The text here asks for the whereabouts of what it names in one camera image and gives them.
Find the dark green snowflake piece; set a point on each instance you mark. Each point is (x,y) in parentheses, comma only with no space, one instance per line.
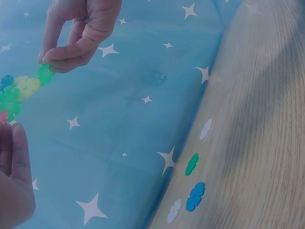
(191,165)

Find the yellow snowflake piece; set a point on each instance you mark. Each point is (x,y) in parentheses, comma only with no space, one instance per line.
(29,86)

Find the person's right fingers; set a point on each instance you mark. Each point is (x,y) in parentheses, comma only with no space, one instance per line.
(71,51)

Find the person's left hand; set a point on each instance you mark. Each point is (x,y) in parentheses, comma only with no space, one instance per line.
(16,195)

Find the translucent green snowflake piece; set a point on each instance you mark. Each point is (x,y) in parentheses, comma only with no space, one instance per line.
(45,76)
(13,97)

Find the pink snowflake piece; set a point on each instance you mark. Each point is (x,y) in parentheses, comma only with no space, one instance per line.
(3,117)

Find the white snowflake piece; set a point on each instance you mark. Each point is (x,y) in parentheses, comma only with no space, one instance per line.
(172,215)
(206,130)

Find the person's right hand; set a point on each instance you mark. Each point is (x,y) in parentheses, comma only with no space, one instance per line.
(100,16)

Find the person's right thumb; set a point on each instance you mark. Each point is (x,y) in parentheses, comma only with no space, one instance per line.
(50,33)

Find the person's left fingers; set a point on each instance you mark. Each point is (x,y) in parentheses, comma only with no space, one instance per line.
(21,152)

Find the dark blue snowflake piece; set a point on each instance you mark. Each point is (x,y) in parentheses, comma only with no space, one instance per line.
(7,81)

